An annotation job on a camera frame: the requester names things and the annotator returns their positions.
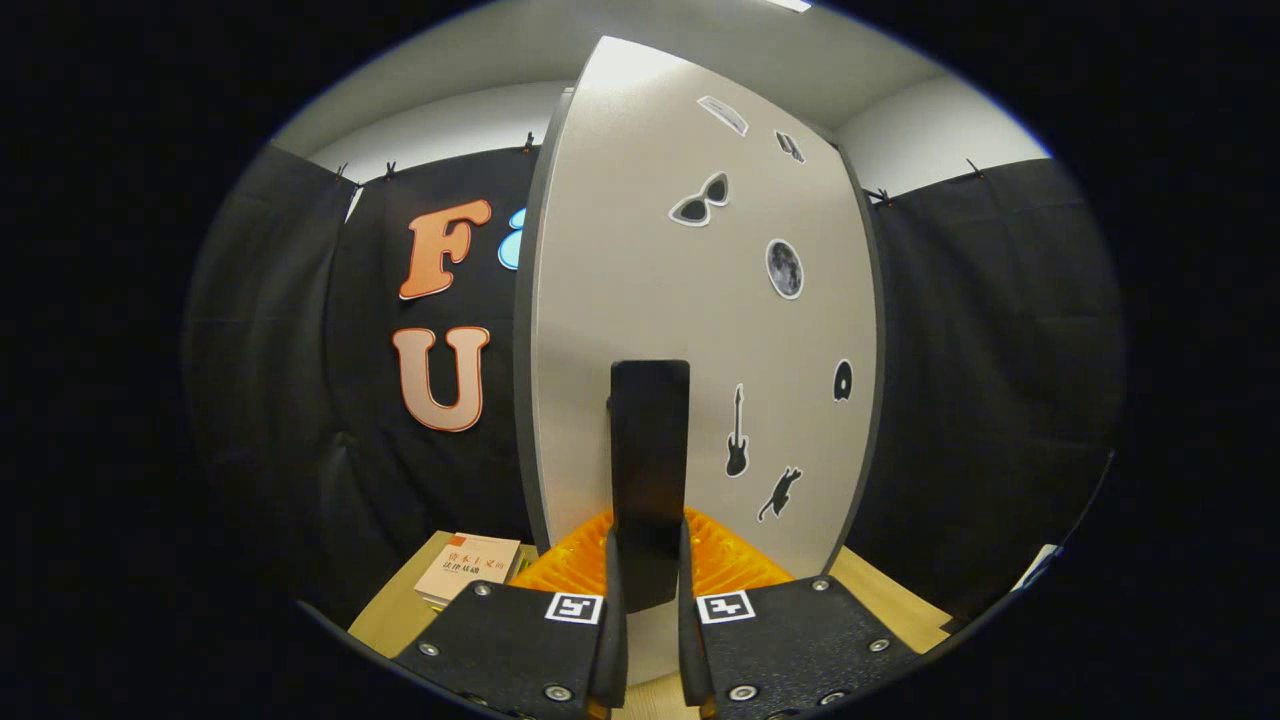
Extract black cabinet door handle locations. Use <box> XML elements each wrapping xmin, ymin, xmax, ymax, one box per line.
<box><xmin>607</xmin><ymin>359</ymin><xmax>691</xmax><ymax>613</ymax></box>

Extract row of black backdrop clips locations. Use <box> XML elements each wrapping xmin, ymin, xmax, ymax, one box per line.
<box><xmin>332</xmin><ymin>132</ymin><xmax>986</xmax><ymax>206</ymax></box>

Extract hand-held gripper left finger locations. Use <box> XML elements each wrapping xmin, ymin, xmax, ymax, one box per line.
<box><xmin>388</xmin><ymin>508</ymin><xmax>631</xmax><ymax>720</ymax></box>

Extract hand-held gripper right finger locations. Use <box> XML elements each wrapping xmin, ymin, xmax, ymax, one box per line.
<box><xmin>677</xmin><ymin>505</ymin><xmax>926</xmax><ymax>720</ymax></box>

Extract black backdrop cloth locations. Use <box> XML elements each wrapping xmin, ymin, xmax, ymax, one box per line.
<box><xmin>183</xmin><ymin>140</ymin><xmax>1126</xmax><ymax>621</ymax></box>

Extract beige shoe cabinet door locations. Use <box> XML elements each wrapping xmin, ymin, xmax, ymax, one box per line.
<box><xmin>530</xmin><ymin>35</ymin><xmax>876</xmax><ymax>691</ymax></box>

